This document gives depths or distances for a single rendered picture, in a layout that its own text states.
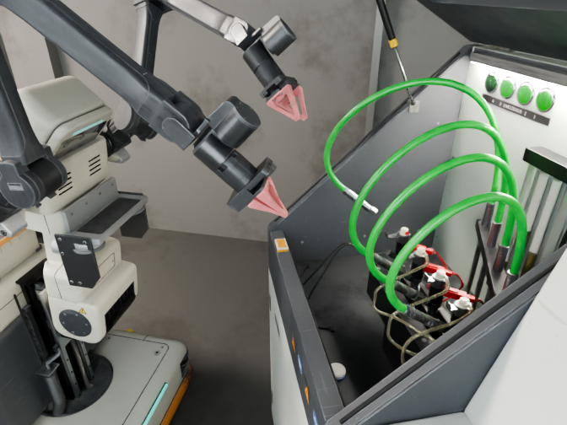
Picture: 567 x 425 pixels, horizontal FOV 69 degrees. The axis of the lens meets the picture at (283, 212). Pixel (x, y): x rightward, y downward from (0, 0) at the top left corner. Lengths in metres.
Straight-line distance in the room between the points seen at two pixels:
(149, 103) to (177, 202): 2.32
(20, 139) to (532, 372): 0.93
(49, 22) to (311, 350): 0.73
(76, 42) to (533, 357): 0.82
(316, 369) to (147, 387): 1.01
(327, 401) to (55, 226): 0.82
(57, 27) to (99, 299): 0.78
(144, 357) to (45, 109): 1.10
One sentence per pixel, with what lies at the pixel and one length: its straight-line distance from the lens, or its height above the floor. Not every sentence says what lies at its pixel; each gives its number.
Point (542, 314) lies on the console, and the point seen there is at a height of 1.20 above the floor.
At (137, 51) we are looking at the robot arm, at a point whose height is 1.42.
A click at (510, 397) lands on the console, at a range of 0.72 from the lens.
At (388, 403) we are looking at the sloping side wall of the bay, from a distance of 0.72.
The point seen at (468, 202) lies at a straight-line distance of 0.67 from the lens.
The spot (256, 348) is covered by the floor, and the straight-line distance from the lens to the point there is 2.18.
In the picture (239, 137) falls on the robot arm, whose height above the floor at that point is 1.37.
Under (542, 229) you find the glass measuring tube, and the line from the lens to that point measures 1.01.
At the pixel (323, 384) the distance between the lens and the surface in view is 0.82.
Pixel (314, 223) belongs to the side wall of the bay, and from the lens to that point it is 1.25.
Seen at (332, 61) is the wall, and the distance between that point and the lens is 2.43.
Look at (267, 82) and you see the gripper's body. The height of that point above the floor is 1.39.
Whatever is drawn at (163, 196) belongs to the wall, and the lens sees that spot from 3.06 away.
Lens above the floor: 1.59
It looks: 29 degrees down
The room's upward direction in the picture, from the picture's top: straight up
